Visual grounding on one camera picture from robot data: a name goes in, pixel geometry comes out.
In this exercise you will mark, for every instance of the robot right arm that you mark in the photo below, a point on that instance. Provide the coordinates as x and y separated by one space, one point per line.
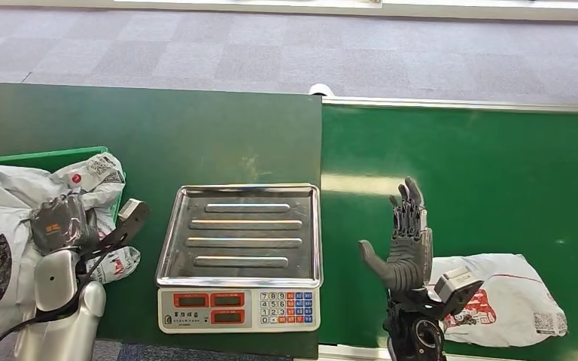
416 329

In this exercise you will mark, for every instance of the white courier bag black band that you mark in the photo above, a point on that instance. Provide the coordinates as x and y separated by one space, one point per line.
5 199

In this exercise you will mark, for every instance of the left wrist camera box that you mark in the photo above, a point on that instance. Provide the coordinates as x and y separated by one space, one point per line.
132 212

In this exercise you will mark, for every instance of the green conveyor belt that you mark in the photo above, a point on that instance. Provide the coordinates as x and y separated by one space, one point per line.
493 174

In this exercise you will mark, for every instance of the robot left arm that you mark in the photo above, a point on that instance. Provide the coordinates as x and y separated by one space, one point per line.
64 309

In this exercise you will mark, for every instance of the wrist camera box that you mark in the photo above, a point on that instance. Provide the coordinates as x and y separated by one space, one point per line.
132 212
456 286

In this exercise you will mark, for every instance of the white round roller end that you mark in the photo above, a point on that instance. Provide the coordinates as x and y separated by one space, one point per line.
322 89

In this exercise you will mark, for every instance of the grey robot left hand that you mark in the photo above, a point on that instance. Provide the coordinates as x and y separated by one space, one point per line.
62 224

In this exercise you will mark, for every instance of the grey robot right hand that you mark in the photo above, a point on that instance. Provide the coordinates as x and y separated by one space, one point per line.
408 259

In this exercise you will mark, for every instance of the silver conveyor side rail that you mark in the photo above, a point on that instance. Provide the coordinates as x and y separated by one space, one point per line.
468 104

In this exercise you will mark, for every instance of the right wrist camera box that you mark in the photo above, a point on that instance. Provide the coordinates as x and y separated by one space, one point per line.
456 286

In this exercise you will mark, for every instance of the white courier bag red print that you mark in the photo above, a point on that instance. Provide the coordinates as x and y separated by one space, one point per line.
513 299

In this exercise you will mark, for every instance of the white floor ledge strip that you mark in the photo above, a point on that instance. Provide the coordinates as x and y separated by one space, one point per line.
289 6

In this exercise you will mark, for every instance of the electronic scale with steel tray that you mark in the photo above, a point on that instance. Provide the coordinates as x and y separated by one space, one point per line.
239 259

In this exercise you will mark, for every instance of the green plastic basket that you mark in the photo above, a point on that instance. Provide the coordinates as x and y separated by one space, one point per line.
49 154

